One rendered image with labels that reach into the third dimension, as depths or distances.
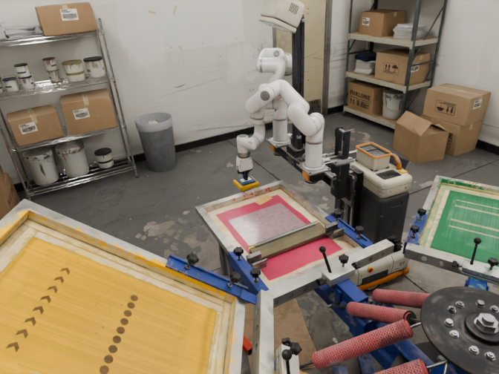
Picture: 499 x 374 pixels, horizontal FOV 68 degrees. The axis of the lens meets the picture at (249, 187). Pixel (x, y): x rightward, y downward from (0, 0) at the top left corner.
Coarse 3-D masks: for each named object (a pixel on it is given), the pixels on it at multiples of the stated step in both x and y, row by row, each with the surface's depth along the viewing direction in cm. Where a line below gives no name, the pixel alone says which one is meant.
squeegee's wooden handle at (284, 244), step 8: (320, 224) 189; (296, 232) 184; (304, 232) 184; (312, 232) 185; (320, 232) 185; (280, 240) 180; (288, 240) 180; (296, 240) 180; (304, 240) 180; (312, 240) 183; (256, 248) 176; (264, 248) 176; (272, 248) 176; (280, 248) 176; (288, 248) 177; (264, 256) 172; (272, 256) 175
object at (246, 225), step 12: (228, 216) 208; (240, 216) 207; (252, 216) 206; (228, 228) 198; (240, 228) 197; (252, 228) 197; (264, 228) 196; (240, 240) 188; (252, 240) 187; (288, 252) 178; (276, 264) 171; (288, 264) 171; (300, 264) 170; (276, 276) 164
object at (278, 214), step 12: (252, 204) 217; (264, 204) 217; (276, 204) 216; (288, 204) 215; (264, 216) 206; (276, 216) 205; (288, 216) 204; (300, 216) 204; (276, 228) 196; (288, 228) 195; (324, 240) 184; (300, 252) 177; (312, 252) 177
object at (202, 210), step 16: (256, 192) 224; (288, 192) 223; (208, 208) 212; (304, 208) 210; (208, 224) 196; (224, 240) 183; (352, 240) 178; (336, 256) 168; (304, 272) 160; (272, 288) 153
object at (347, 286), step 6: (342, 282) 147; (348, 282) 147; (342, 288) 144; (348, 288) 144; (354, 288) 144; (342, 294) 144; (348, 294) 141; (354, 294) 141; (360, 294) 141; (348, 300) 142; (354, 300) 139; (360, 300) 139; (366, 300) 140
